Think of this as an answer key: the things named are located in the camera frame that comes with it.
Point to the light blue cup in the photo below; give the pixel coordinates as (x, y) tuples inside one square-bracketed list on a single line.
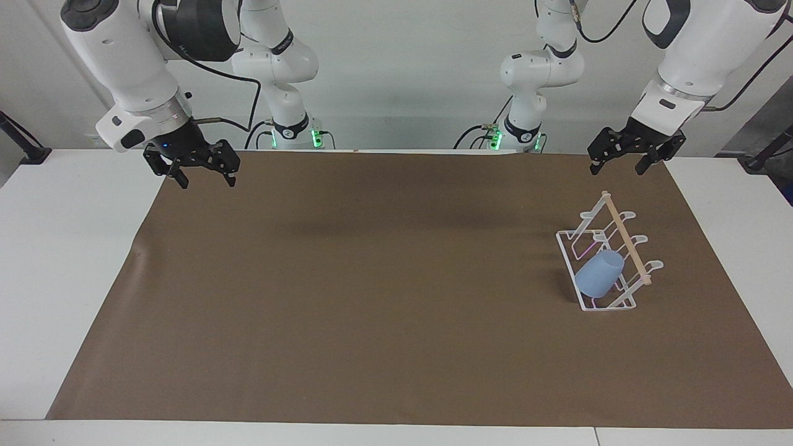
[(598, 274)]

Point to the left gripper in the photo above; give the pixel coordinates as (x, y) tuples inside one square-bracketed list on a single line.
[(644, 137)]

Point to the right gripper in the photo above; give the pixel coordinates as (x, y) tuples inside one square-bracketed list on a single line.
[(179, 144)]

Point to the black stand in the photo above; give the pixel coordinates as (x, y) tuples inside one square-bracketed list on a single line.
[(28, 148), (765, 155)]

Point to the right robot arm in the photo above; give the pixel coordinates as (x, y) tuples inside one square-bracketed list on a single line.
[(124, 56)]

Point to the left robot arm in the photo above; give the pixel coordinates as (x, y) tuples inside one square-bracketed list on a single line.
[(694, 56)]

